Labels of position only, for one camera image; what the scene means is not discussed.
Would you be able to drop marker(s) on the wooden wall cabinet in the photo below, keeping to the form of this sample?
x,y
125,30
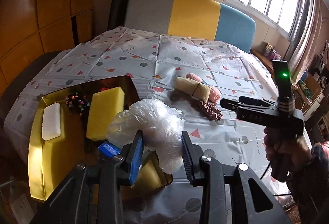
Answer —
x,y
30,28

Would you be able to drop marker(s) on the pink satin scrunchie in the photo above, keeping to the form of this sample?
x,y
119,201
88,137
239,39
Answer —
x,y
210,110

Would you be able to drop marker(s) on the person right hand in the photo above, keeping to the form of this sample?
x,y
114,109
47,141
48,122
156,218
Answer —
x,y
285,156

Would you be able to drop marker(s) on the gold box with maroon side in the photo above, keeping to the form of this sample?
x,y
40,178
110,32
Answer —
x,y
50,161

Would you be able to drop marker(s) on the yellow green scouring sponge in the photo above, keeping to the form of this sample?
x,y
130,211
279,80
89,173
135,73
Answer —
x,y
104,107

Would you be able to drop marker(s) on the black colourful beaded scrunchie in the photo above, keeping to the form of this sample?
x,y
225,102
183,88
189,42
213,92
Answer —
x,y
78,103

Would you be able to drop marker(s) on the patterned grey tablecloth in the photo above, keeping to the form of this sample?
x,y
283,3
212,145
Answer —
x,y
154,62

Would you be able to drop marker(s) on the wooden side shelf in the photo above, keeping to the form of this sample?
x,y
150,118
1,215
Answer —
x,y
266,55

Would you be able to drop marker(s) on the blue textured sponge block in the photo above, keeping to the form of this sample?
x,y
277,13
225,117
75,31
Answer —
x,y
107,150

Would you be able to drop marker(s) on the clear plastic shower cap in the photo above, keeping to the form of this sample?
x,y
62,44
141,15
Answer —
x,y
161,126

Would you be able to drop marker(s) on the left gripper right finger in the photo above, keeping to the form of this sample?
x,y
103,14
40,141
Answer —
x,y
191,154

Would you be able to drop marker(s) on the white soap bar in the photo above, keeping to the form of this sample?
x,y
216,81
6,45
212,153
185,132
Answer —
x,y
51,122

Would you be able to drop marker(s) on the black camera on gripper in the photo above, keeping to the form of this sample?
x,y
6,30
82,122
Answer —
x,y
285,101

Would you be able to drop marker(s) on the pink towel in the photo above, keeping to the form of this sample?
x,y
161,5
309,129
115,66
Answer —
x,y
214,94

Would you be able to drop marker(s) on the beige cloth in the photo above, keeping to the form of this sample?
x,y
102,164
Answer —
x,y
190,87

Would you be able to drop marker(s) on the black rolled mat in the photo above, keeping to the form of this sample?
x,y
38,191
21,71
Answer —
x,y
118,10

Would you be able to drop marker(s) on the grey yellow blue sofa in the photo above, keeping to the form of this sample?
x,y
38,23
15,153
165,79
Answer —
x,y
206,19

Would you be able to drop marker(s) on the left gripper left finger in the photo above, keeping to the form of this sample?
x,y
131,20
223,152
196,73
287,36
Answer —
x,y
135,156

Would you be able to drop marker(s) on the red plush item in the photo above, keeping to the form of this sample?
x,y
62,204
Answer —
x,y
104,89

